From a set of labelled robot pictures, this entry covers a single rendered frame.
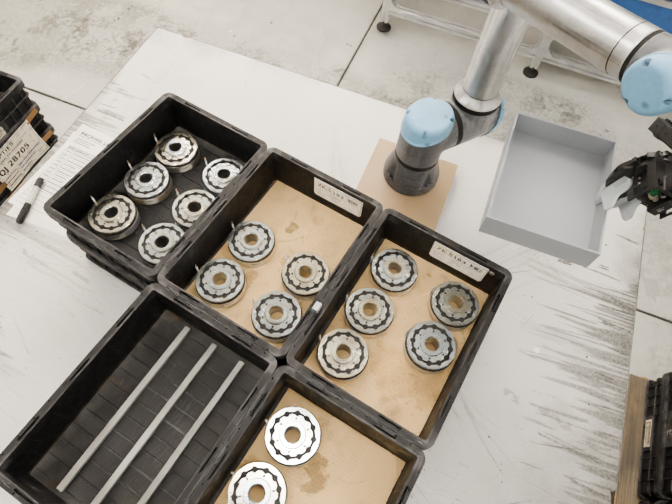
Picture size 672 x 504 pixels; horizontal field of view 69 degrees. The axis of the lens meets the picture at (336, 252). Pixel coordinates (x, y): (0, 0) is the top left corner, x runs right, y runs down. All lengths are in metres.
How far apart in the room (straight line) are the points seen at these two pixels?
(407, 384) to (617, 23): 0.70
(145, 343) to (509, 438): 0.80
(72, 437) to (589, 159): 1.13
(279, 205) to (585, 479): 0.89
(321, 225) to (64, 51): 2.14
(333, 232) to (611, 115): 2.07
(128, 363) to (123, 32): 2.24
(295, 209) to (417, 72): 1.72
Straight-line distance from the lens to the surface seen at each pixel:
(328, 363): 0.99
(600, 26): 0.81
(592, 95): 3.00
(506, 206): 0.99
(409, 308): 1.07
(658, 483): 1.87
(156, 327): 1.08
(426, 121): 1.20
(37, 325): 1.33
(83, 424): 1.08
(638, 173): 0.97
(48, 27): 3.21
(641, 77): 0.75
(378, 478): 0.99
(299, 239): 1.12
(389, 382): 1.02
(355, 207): 1.10
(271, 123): 1.50
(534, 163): 1.08
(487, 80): 1.20
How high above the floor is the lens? 1.81
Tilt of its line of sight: 62 degrees down
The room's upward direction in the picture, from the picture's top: 7 degrees clockwise
